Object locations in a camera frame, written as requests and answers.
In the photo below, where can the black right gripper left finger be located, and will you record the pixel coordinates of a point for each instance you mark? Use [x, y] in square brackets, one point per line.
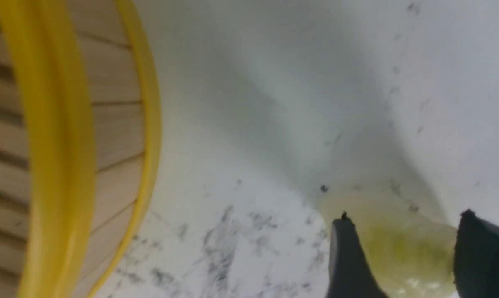
[349, 273]

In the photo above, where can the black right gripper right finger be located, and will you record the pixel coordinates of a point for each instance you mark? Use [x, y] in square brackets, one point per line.
[476, 257]

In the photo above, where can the green dumpling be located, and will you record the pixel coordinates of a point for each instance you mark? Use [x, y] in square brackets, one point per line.
[408, 245]

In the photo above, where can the bamboo steamer tray yellow rim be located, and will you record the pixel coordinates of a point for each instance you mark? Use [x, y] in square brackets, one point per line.
[80, 138]

